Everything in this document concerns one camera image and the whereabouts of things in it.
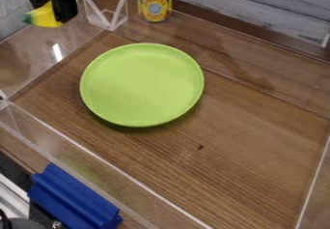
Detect yellow toy banana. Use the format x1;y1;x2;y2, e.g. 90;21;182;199
19;0;78;28

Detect green round plate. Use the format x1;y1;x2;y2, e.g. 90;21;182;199
80;43;203;128

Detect yellow blue labelled can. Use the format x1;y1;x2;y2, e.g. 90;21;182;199
137;0;172;23

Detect blue plastic clamp block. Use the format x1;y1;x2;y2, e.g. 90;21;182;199
28;163;122;229

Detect clear acrylic corner bracket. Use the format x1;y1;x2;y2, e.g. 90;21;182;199
82;0;128;32

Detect clear acrylic enclosure wall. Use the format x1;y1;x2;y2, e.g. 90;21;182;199
0;91;212;229

